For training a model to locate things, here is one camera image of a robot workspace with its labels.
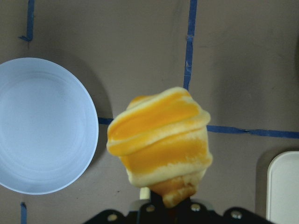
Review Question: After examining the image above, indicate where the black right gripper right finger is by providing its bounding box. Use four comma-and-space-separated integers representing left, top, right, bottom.
177, 198, 272, 224

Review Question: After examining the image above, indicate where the white rectangular tray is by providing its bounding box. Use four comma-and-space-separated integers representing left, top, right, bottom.
266, 151, 299, 224

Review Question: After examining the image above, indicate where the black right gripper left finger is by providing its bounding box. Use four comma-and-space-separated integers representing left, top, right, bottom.
84, 201, 172, 224

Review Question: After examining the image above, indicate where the orange striped bread roll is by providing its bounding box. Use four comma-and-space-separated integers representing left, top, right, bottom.
107, 87, 213, 208

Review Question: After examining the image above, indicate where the light blue plate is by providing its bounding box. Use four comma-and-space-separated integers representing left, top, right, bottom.
0, 58, 99, 195

